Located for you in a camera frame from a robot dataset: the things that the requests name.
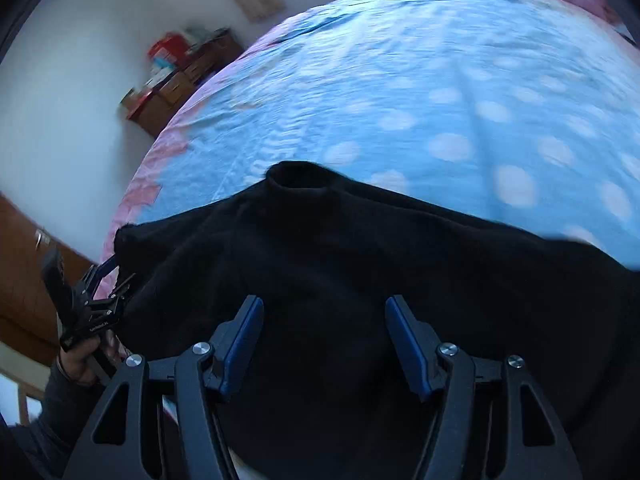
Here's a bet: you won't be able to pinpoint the wooden dresser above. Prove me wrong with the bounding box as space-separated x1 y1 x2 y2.
119 27 246 137

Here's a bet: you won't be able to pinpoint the blue dotted bed sheet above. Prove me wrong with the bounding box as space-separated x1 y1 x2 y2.
95 0 640 426

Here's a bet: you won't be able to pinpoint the red box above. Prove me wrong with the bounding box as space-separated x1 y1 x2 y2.
147 32 193 63

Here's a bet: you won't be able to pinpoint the person's left forearm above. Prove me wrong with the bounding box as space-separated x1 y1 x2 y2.
0 360 108 480

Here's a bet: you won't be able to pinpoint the person's left hand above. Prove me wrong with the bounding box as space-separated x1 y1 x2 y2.
56 332 133 388

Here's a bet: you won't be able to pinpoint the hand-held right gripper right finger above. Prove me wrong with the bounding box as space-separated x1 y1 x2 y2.
384 295 583 480

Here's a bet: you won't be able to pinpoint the wooden door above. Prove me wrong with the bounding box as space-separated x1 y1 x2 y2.
0 194 98 353

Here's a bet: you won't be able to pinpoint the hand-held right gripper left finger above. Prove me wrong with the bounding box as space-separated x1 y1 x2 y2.
62 295 266 480

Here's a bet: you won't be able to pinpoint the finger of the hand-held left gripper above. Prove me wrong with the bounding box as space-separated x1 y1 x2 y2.
107 272 137 306
82 254 121 303

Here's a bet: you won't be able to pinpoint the black pants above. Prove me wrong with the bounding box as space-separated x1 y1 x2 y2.
114 161 640 480

